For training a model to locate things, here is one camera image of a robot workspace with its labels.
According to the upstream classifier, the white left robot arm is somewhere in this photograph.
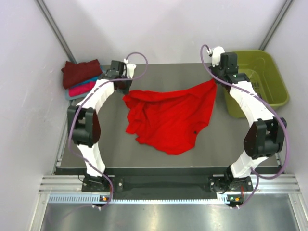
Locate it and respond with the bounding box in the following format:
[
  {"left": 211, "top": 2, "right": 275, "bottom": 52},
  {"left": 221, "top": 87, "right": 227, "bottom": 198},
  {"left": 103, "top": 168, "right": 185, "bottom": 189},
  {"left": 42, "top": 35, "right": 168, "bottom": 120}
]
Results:
[{"left": 67, "top": 59, "right": 136, "bottom": 192}]

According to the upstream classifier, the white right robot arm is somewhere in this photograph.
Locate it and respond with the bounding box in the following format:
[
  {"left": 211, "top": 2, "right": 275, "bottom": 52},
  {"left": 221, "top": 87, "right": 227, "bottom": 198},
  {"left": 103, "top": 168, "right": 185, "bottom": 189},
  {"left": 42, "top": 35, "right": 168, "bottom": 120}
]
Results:
[{"left": 210, "top": 51, "right": 286, "bottom": 193}]

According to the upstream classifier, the teal folded t shirt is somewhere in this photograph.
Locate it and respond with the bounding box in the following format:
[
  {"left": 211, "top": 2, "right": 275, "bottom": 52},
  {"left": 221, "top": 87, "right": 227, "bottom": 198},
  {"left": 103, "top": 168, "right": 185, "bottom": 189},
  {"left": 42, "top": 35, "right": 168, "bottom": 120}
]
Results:
[{"left": 72, "top": 76, "right": 100, "bottom": 87}]

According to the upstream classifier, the pink folded t shirt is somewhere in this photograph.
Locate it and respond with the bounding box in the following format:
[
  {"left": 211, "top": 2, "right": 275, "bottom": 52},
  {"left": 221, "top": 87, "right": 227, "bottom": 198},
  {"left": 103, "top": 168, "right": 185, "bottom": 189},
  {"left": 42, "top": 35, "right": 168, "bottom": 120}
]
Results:
[{"left": 69, "top": 81, "right": 96, "bottom": 96}]

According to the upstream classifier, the green plastic laundry basket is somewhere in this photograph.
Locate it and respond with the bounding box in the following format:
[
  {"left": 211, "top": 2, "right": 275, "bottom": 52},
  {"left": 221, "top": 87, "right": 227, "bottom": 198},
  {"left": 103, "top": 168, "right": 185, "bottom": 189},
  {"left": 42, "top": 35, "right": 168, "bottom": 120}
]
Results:
[{"left": 235, "top": 50, "right": 289, "bottom": 110}]

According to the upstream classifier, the dark red folded t shirt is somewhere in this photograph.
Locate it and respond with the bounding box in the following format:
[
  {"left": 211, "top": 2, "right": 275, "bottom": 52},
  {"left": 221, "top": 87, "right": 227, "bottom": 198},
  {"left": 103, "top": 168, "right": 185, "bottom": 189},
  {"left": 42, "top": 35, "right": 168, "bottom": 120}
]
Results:
[{"left": 61, "top": 59, "right": 102, "bottom": 89}]

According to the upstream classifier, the light blue folded t shirt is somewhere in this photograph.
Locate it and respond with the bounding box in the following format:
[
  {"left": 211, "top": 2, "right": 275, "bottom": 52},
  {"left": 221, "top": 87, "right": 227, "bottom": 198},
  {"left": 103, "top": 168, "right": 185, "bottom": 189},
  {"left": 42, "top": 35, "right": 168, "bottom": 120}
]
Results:
[{"left": 64, "top": 90, "right": 88, "bottom": 101}]

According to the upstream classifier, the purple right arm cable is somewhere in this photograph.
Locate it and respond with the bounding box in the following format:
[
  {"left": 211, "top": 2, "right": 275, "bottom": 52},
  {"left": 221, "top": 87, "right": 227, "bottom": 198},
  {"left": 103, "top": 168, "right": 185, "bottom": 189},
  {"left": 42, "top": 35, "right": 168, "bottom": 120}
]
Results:
[{"left": 200, "top": 44, "right": 289, "bottom": 209}]

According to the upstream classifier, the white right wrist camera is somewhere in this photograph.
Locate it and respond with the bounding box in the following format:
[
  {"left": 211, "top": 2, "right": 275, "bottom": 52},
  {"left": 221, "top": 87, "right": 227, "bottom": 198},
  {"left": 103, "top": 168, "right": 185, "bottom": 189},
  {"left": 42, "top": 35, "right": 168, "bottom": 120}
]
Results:
[{"left": 207, "top": 46, "right": 225, "bottom": 67}]

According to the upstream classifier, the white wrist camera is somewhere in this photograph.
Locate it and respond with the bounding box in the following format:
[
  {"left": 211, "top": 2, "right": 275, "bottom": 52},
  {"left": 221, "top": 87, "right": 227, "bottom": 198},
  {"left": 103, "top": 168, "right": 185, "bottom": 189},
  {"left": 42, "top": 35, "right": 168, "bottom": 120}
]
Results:
[
  {"left": 124, "top": 59, "right": 137, "bottom": 78},
  {"left": 207, "top": 46, "right": 225, "bottom": 67}
]

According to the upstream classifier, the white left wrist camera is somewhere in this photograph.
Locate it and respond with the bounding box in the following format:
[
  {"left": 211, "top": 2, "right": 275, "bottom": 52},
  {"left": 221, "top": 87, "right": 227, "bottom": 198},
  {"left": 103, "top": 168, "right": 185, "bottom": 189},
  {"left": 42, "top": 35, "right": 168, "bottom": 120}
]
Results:
[{"left": 124, "top": 59, "right": 137, "bottom": 78}]

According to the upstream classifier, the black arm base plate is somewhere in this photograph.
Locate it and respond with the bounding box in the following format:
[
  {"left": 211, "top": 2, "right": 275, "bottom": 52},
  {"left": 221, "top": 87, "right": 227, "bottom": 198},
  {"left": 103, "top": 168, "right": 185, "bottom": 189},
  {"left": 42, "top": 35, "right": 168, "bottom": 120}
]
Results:
[{"left": 81, "top": 167, "right": 253, "bottom": 201}]

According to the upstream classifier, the aluminium frame rail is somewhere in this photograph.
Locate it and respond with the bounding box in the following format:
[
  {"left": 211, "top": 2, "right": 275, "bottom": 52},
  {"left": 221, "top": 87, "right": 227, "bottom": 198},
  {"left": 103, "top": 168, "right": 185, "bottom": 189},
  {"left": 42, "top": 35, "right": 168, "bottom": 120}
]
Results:
[{"left": 38, "top": 174, "right": 300, "bottom": 194}]

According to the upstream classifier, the grey slotted cable duct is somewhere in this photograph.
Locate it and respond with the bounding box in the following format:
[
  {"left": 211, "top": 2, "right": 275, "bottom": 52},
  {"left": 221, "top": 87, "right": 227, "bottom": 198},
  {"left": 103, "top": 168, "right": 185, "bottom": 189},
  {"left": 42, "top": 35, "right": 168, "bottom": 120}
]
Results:
[{"left": 48, "top": 194, "right": 230, "bottom": 204}]

